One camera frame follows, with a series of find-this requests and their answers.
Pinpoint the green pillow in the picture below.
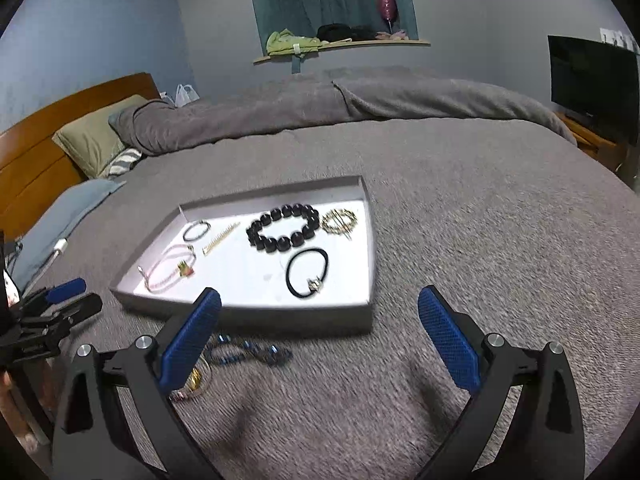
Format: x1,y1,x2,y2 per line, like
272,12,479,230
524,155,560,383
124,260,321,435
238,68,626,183
52,94,148,180

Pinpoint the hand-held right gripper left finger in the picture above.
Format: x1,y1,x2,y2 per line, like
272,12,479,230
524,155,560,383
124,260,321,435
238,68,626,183
51,287,223,480

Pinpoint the gold bead bracelet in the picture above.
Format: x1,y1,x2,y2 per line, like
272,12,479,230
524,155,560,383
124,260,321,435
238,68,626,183
182,367,211,393

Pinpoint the gold bar hair comb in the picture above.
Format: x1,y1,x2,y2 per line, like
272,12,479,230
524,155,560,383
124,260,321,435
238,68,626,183
202,222,242,256

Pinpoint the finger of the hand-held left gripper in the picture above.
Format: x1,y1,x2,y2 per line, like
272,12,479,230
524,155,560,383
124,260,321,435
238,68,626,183
22,294,103,333
30,277,87,306

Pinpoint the wooden headboard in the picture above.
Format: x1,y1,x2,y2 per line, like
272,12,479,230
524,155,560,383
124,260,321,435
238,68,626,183
0,72,161,238

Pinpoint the black cloth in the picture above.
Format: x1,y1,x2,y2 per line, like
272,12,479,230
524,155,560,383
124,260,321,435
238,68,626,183
316,23,378,43

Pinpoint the wooden window sill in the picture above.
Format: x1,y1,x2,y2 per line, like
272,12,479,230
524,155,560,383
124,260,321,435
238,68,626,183
252,39,431,65

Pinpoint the gold chain bracelet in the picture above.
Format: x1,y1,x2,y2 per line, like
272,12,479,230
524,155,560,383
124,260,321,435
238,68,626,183
321,208,358,238

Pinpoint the green cloth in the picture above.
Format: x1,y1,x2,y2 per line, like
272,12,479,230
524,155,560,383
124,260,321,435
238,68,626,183
266,28,321,56

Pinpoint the grey cardboard tray box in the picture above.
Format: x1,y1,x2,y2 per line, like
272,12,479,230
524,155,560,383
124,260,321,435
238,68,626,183
109,175,377,337

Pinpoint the white plastic bag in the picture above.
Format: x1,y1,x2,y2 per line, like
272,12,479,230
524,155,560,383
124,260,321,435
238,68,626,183
160,83,201,108

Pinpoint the pink wine glass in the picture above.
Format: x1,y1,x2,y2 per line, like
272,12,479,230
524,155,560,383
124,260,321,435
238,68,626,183
376,0,399,33

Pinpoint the grey duvet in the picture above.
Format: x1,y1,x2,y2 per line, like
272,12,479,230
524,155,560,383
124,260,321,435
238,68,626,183
109,65,578,158

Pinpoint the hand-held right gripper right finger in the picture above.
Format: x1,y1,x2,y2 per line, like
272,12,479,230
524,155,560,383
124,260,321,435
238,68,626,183
417,285,586,480

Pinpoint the striped pillow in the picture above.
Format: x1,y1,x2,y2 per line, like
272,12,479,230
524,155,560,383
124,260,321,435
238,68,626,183
107,147,146,176

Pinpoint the grey knit bedspread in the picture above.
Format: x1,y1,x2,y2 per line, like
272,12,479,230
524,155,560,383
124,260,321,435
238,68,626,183
10,115,640,480

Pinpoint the black television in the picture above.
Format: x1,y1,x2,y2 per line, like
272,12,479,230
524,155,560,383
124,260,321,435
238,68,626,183
547,35,640,133

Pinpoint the wooden television stand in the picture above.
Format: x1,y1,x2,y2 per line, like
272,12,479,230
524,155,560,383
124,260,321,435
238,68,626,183
557,112,633,171

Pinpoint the black hair tie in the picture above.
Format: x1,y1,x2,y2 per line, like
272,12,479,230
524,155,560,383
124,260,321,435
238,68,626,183
286,247,330,298

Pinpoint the silver bangle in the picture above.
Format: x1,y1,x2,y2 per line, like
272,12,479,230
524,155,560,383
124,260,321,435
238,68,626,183
182,220,210,242

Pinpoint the blue beaded bracelet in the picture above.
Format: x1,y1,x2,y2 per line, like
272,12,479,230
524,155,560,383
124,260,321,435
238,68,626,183
205,332,293,367

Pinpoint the large dark bead bracelet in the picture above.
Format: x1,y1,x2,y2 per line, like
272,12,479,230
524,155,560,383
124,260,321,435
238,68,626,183
246,202,321,253

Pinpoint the blue blanket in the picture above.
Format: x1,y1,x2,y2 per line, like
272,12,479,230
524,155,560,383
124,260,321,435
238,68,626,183
10,179,126,291

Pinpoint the pink braided cord bracelet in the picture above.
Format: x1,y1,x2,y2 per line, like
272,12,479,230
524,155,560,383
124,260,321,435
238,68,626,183
137,242,197,295

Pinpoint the white charger cable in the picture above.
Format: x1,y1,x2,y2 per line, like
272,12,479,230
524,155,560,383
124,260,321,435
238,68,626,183
22,250,58,291

